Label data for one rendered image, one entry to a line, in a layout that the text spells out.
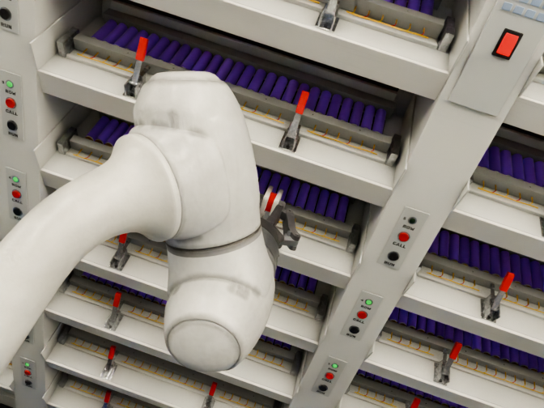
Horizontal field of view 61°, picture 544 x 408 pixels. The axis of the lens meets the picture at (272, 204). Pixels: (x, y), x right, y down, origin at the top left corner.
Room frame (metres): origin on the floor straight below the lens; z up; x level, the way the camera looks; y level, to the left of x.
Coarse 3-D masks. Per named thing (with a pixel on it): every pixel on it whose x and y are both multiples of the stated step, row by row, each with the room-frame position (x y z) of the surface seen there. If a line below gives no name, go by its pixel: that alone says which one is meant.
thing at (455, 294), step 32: (448, 256) 0.74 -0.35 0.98; (480, 256) 0.76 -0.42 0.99; (512, 256) 0.78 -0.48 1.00; (416, 288) 0.66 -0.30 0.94; (448, 288) 0.68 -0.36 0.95; (480, 288) 0.70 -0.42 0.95; (512, 288) 0.70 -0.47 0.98; (448, 320) 0.64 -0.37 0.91; (480, 320) 0.64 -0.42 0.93; (512, 320) 0.66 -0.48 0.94
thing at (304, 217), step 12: (72, 144) 0.73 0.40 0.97; (84, 144) 0.73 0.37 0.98; (96, 144) 0.74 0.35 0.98; (96, 156) 0.74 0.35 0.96; (108, 156) 0.73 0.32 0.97; (300, 216) 0.72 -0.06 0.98; (312, 216) 0.72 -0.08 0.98; (324, 216) 0.73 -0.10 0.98; (300, 228) 0.70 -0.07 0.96; (324, 228) 0.72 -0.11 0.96; (336, 228) 0.72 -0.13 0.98; (348, 228) 0.72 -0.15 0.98; (336, 240) 0.70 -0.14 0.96
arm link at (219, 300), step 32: (192, 256) 0.33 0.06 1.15; (224, 256) 0.34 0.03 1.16; (256, 256) 0.36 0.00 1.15; (192, 288) 0.31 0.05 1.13; (224, 288) 0.31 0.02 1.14; (256, 288) 0.34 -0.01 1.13; (192, 320) 0.28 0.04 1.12; (224, 320) 0.29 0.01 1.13; (256, 320) 0.31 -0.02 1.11; (192, 352) 0.27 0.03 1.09; (224, 352) 0.28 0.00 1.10
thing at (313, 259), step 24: (72, 120) 0.77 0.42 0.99; (96, 120) 0.83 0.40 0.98; (48, 144) 0.70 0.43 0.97; (48, 168) 0.68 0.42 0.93; (72, 168) 0.70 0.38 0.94; (360, 216) 0.78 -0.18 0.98; (312, 240) 0.70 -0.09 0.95; (360, 240) 0.70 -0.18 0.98; (288, 264) 0.66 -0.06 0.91; (312, 264) 0.65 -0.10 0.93; (336, 264) 0.66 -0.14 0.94
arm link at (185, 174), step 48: (144, 96) 0.37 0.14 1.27; (192, 96) 0.37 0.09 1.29; (144, 144) 0.33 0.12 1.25; (192, 144) 0.34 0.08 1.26; (240, 144) 0.38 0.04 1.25; (96, 192) 0.29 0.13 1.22; (144, 192) 0.31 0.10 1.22; (192, 192) 0.32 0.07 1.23; (240, 192) 0.36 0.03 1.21; (48, 240) 0.24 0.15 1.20; (96, 240) 0.27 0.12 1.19; (192, 240) 0.33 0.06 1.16; (0, 288) 0.21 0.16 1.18; (48, 288) 0.23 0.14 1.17; (0, 336) 0.19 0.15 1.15
